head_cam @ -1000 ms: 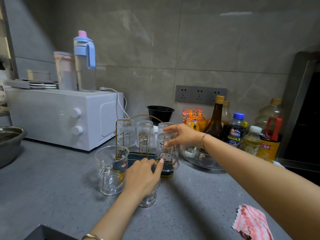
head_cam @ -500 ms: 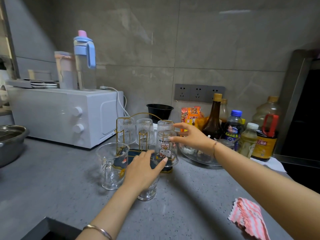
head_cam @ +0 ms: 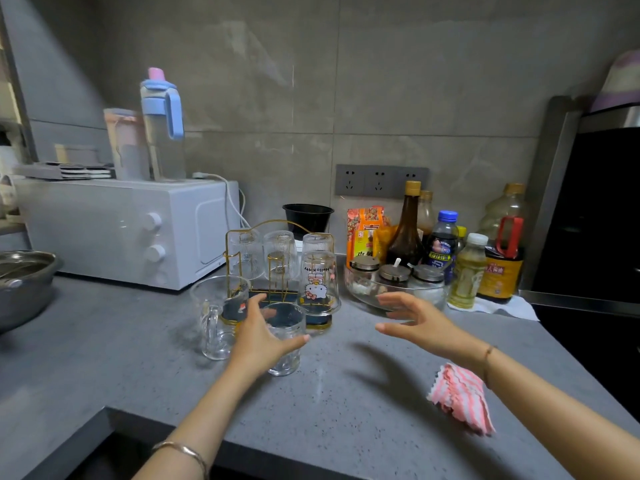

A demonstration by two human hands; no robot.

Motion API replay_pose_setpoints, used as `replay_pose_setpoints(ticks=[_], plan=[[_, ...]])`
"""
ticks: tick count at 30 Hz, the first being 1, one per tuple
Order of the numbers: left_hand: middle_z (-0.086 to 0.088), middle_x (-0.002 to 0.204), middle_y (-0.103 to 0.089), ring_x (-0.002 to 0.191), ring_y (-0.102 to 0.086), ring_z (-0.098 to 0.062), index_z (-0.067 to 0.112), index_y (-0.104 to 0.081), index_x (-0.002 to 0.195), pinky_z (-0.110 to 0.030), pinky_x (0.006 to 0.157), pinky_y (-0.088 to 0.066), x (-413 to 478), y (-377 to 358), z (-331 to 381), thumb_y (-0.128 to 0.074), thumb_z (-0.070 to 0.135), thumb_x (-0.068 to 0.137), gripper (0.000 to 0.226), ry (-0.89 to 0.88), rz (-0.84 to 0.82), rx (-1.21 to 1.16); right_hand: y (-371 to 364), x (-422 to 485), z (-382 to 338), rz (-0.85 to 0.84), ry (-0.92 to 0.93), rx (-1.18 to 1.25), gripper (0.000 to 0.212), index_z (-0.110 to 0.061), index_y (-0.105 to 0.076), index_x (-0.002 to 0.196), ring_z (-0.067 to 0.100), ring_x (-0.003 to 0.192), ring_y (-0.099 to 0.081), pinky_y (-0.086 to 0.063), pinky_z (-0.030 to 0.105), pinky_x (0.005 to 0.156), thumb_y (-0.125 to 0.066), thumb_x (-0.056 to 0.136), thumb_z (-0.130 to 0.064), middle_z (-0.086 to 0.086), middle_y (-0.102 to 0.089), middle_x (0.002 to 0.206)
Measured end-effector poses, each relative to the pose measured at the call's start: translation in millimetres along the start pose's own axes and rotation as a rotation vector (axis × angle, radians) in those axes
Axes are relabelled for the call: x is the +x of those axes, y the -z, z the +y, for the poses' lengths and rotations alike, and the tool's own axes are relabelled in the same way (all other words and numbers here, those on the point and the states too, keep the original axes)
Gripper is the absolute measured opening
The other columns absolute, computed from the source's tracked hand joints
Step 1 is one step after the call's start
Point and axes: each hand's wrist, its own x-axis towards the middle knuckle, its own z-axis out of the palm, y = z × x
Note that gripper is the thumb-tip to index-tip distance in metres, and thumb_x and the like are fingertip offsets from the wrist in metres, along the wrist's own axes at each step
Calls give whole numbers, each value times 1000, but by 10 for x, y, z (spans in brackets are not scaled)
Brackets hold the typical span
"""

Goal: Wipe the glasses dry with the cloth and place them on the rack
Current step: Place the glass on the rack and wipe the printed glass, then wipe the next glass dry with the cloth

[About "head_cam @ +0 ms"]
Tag person's right hand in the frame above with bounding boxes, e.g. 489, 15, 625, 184
375, 292, 497, 378

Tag person's left hand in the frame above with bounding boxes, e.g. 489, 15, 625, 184
227, 293, 312, 383

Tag short textured glass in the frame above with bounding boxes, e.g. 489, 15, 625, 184
262, 302, 307, 377

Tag penguin print glass mug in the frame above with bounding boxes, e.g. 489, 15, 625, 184
189, 275, 251, 361

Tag gold wire cup rack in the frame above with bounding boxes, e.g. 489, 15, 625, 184
223, 219, 333, 331

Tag pink striped cloth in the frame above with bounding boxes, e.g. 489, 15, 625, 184
426, 363, 497, 437

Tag cartoon cat print glass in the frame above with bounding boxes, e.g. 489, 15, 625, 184
296, 250, 343, 318

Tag embossed ribbed clear glass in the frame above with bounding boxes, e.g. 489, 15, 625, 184
263, 230, 299, 283

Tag small ribbed clear glass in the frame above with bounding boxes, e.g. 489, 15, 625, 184
301, 233, 336, 255

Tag person's left forearm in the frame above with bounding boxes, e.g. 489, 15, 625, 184
132, 359, 261, 480

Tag person's right forearm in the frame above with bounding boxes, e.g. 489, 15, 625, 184
479, 347, 640, 480

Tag glass spice jar steel lid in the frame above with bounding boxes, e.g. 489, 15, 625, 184
349, 255, 382, 295
409, 264, 446, 308
377, 258, 412, 291

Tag yellow liquid bottle white cap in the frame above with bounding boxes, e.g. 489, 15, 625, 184
447, 233, 489, 309

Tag dark bottle blue cap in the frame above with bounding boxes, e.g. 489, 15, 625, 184
425, 210, 460, 283

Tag clear round condiment tray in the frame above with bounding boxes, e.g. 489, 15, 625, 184
343, 259, 449, 313

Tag white paper towel sheet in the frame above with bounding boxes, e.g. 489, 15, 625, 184
447, 293, 540, 322

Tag dark brown glass bottle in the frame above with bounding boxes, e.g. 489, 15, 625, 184
385, 180, 426, 268

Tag yellow seasoning pouch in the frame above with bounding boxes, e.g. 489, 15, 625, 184
372, 225, 399, 263

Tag clear bottle brown cap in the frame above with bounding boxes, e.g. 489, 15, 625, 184
417, 190, 437, 235

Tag orange seasoning packet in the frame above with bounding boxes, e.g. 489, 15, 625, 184
346, 206, 386, 263

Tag black plastic bowl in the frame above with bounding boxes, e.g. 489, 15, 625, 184
282, 203, 335, 241

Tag white microwave oven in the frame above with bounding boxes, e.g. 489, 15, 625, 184
13, 177, 242, 291

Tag clear jug blue lid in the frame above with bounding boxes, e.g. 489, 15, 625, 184
139, 68, 187, 181

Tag clear container pink lid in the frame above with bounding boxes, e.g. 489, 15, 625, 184
103, 108, 150, 181

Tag steel basin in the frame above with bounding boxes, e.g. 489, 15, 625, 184
0, 250, 63, 333

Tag stack of flat coasters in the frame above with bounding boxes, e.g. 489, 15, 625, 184
12, 162, 116, 181

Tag purple food packet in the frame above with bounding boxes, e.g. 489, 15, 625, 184
592, 49, 640, 112

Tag large bottle red handle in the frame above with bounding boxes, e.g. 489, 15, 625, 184
476, 183, 527, 305

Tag silver bracelet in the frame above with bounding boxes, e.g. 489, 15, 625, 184
151, 440, 210, 478

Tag white power cable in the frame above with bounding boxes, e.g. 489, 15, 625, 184
192, 172, 251, 231

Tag grey wall socket panel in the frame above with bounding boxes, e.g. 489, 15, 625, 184
333, 164, 430, 198

